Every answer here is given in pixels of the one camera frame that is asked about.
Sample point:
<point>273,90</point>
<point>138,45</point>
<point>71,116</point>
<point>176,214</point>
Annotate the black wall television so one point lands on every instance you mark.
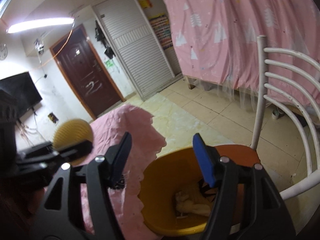
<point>23,89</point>

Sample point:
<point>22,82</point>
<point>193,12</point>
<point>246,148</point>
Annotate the white metal chair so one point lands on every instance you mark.
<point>312,178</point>

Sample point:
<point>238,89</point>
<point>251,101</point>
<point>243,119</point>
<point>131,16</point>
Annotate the dark brown wooden door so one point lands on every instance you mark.
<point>85,73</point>

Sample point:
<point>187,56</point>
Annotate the black bag hanging on wall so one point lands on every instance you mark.
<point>109,52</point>

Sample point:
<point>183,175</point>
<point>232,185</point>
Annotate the pink bed sheet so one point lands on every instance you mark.
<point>99,199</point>

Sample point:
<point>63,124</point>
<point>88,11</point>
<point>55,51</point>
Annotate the white wall clock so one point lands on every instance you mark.
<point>3,51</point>

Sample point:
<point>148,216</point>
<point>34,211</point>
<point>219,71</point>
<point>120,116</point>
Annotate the pink tree-print curtain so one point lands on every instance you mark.
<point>215,41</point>

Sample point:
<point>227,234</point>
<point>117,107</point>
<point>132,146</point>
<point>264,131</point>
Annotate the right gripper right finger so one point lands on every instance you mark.
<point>206,157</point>

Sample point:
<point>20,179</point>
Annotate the yellow plastic trash bin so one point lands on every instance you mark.
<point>166,176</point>

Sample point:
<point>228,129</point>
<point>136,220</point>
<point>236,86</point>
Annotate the colourful wall chart poster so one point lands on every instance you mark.
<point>161,27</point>

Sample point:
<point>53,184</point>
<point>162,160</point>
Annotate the trash inside bin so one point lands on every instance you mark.
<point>195,198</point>

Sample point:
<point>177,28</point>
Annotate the white security camera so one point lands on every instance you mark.
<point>39,47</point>

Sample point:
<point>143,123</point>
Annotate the white louvered wardrobe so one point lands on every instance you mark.
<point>135,43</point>

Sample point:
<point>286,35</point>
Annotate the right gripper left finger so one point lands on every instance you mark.
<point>117,156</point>

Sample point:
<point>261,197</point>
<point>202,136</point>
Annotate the orange chair seat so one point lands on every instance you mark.
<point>240,154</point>

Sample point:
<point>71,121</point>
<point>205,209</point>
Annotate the fluorescent ceiling light tube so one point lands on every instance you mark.
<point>39,23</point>

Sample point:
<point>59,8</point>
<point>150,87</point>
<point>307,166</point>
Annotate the yellow ribbed round object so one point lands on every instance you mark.
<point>73,133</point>

